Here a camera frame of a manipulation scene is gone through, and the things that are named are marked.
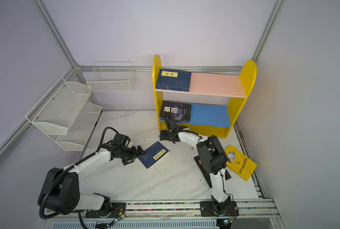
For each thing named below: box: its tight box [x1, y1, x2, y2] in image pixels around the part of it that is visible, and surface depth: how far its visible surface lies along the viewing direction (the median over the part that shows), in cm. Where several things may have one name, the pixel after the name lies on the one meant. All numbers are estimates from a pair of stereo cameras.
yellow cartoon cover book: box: [224, 144, 258, 182], surface depth 90 cm
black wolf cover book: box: [159, 100, 192, 123], surface depth 100 cm
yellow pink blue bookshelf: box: [152, 54, 258, 139], surface depth 81 cm
